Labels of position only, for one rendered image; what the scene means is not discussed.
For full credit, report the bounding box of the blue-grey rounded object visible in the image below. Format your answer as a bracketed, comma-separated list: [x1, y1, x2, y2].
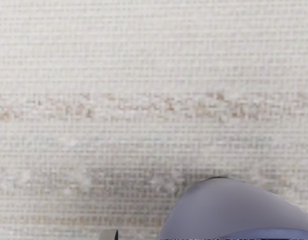
[159, 176, 308, 240]

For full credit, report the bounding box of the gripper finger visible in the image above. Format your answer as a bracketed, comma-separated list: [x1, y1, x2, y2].
[98, 229, 119, 240]

